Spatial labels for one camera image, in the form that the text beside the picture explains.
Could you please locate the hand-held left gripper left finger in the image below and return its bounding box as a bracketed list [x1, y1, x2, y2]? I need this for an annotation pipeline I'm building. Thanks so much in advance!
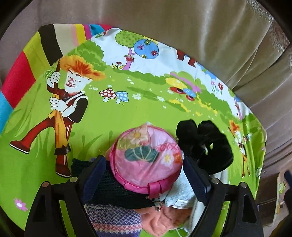
[24, 155, 106, 237]

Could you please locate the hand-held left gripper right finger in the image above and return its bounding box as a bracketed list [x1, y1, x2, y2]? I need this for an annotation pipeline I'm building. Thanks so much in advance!
[182, 157, 265, 237]

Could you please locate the purple patterned knit hat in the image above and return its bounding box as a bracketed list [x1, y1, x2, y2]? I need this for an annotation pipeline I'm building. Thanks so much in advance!
[83, 203, 143, 237]

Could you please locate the pink floral round pouch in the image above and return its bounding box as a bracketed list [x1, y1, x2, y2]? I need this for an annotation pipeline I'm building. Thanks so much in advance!
[109, 123, 183, 197]

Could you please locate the peach fuzzy cloth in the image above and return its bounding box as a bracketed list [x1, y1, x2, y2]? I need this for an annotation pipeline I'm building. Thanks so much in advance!
[137, 206, 192, 237]

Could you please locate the dark green knit cloth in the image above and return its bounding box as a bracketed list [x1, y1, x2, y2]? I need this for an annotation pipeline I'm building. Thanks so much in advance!
[71, 157, 158, 209]

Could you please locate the black fluffy scrunchie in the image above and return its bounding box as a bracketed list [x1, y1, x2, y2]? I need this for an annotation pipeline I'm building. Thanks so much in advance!
[177, 120, 234, 175]

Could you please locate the cartoon printed blanket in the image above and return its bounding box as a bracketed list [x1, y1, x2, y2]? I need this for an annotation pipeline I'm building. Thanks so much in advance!
[0, 23, 267, 237]

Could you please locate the white green box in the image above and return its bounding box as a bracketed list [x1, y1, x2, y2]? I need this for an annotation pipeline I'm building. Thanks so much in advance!
[275, 172, 289, 215]

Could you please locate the beige curtain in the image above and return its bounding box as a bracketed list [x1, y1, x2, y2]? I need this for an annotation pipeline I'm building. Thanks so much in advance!
[0, 0, 292, 180]

